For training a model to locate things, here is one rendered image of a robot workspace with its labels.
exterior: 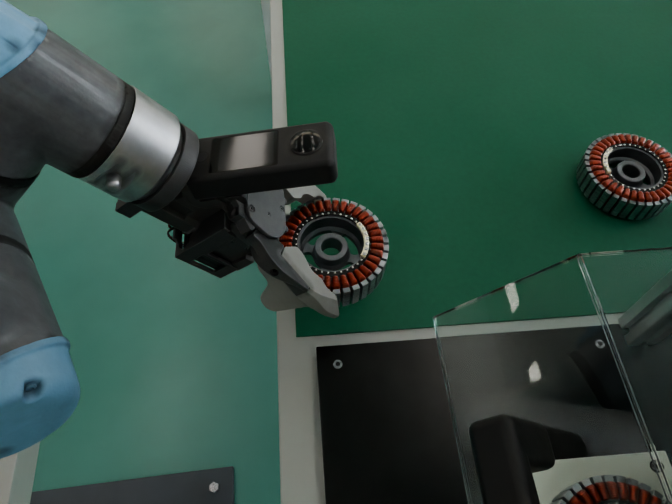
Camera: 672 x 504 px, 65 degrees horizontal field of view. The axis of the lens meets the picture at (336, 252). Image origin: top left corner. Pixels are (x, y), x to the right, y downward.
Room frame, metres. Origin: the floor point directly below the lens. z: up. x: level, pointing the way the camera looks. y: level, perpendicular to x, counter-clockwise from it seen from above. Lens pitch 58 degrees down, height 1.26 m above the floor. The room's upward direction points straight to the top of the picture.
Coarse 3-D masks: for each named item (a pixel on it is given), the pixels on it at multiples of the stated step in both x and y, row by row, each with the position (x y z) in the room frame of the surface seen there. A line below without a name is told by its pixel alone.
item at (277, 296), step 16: (288, 256) 0.23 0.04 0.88; (304, 256) 0.24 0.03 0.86; (304, 272) 0.23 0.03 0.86; (272, 288) 0.22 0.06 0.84; (288, 288) 0.22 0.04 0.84; (320, 288) 0.22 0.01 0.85; (272, 304) 0.22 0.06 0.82; (288, 304) 0.21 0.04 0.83; (304, 304) 0.21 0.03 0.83; (320, 304) 0.21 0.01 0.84; (336, 304) 0.22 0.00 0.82
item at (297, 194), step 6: (306, 186) 0.33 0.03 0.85; (312, 186) 0.34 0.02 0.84; (288, 192) 0.31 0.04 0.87; (294, 192) 0.31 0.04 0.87; (300, 192) 0.32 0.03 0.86; (306, 192) 0.32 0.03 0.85; (312, 192) 0.33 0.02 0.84; (318, 192) 0.34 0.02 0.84; (288, 198) 0.30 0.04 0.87; (294, 198) 0.31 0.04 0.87; (300, 198) 0.32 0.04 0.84; (306, 198) 0.32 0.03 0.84; (312, 198) 0.33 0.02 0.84; (318, 198) 0.33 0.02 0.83; (288, 204) 0.31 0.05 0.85
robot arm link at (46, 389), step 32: (0, 256) 0.16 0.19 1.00; (0, 288) 0.13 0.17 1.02; (32, 288) 0.14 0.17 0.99; (0, 320) 0.11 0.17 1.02; (32, 320) 0.12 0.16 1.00; (0, 352) 0.10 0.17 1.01; (32, 352) 0.10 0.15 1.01; (64, 352) 0.11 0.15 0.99; (0, 384) 0.08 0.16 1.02; (32, 384) 0.08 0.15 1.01; (64, 384) 0.09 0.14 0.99; (0, 416) 0.07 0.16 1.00; (32, 416) 0.07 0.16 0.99; (64, 416) 0.08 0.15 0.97; (0, 448) 0.06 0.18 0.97
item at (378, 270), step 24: (288, 216) 0.31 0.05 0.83; (312, 216) 0.31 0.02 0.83; (336, 216) 0.31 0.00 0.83; (360, 216) 0.31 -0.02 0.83; (288, 240) 0.28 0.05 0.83; (336, 240) 0.29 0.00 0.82; (360, 240) 0.29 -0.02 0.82; (384, 240) 0.28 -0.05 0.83; (336, 264) 0.26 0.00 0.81; (360, 264) 0.26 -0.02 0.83; (384, 264) 0.26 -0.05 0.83; (336, 288) 0.23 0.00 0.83; (360, 288) 0.23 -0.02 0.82
